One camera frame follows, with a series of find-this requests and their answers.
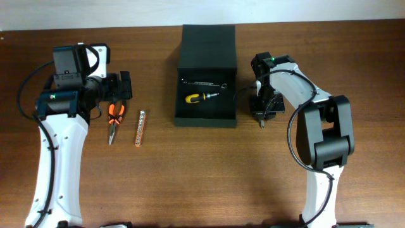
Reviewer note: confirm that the chrome combination wrench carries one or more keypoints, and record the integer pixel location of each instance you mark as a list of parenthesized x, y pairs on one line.
[(198, 83)]

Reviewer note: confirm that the yellow black stubby screwdriver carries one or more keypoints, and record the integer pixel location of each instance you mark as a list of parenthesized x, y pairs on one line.
[(199, 97)]

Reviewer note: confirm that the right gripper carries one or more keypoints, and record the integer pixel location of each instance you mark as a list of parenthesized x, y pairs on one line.
[(261, 113)]

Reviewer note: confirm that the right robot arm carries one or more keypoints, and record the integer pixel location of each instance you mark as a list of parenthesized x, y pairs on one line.
[(319, 133)]

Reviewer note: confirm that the black open box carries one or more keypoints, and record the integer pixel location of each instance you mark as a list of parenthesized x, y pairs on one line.
[(207, 54)]

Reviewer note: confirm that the red small cutting pliers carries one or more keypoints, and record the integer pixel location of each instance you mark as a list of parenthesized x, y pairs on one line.
[(262, 118)]

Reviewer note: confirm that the orange socket bit rail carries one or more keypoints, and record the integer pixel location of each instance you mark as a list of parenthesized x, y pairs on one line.
[(140, 128)]

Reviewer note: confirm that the orange long-nose pliers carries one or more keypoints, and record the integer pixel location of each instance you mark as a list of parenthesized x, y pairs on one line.
[(115, 119)]

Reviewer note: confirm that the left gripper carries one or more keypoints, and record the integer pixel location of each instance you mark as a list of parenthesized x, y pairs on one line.
[(118, 93)]

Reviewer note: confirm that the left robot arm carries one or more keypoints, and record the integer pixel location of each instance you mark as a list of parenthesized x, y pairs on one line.
[(63, 113)]

